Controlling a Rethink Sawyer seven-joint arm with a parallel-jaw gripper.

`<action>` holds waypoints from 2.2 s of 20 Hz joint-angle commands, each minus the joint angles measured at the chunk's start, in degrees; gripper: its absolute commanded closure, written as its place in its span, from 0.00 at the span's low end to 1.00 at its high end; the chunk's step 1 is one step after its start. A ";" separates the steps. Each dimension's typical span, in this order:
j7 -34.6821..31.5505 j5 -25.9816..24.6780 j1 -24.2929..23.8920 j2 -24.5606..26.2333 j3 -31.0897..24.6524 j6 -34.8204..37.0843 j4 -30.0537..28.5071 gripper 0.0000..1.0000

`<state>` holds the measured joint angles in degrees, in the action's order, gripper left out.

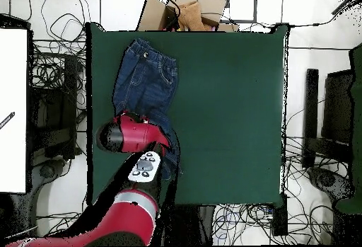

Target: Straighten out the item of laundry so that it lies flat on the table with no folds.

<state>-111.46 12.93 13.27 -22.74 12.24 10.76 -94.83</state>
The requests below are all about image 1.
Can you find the blue denim jeans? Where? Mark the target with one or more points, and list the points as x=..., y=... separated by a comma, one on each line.
x=147, y=82

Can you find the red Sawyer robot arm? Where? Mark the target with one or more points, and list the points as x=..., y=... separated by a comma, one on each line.
x=130, y=218

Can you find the black flat panel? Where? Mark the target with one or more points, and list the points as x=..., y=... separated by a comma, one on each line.
x=338, y=108

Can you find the black equipment rack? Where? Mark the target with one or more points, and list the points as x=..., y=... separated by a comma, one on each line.
x=56, y=111

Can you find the brown cardboard box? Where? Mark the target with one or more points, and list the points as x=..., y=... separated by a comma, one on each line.
x=152, y=15

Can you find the dark green table cloth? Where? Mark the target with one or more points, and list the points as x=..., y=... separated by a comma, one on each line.
x=240, y=116

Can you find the white board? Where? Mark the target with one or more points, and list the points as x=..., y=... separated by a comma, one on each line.
x=12, y=102

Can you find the tan cloth in box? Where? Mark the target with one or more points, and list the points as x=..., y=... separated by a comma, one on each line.
x=191, y=16

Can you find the black strip with white print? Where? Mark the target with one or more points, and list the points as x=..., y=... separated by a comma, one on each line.
x=7, y=120

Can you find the black table leg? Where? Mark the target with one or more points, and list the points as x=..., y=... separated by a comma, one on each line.
x=280, y=218

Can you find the dark green cloth sheet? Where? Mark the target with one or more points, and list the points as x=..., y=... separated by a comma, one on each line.
x=357, y=145

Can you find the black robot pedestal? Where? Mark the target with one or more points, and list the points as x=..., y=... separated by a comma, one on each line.
x=192, y=224

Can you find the dark metal frame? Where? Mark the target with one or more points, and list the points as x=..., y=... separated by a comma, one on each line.
x=255, y=6

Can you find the black upright post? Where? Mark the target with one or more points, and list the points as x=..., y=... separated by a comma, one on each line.
x=311, y=111

